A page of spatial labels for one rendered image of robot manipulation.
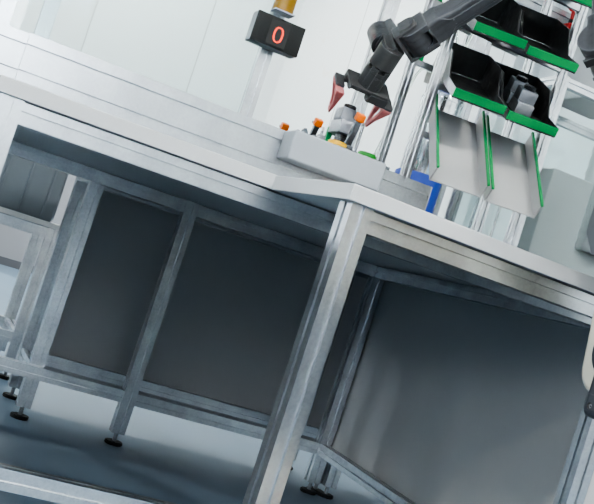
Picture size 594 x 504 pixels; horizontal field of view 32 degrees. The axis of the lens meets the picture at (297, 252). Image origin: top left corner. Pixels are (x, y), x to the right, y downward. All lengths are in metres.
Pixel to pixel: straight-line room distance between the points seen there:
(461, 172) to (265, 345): 1.69
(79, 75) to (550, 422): 1.41
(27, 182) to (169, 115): 2.03
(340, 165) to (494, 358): 1.02
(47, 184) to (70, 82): 2.05
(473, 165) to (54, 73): 1.01
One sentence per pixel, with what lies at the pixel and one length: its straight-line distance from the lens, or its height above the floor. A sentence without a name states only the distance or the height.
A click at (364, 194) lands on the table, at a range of 1.75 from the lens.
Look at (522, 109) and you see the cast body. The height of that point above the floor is 1.24.
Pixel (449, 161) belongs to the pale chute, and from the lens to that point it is 2.43.
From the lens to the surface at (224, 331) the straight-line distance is 3.86.
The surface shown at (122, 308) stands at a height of 0.40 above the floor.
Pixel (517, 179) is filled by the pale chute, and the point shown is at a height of 1.08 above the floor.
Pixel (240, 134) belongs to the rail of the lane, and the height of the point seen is 0.92.
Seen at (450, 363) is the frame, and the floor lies 0.59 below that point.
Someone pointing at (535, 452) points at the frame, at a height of 0.46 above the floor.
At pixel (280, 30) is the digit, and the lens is 2.42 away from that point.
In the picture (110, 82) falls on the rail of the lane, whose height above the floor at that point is 0.93.
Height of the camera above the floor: 0.65
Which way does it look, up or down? 2 degrees up
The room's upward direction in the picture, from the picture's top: 18 degrees clockwise
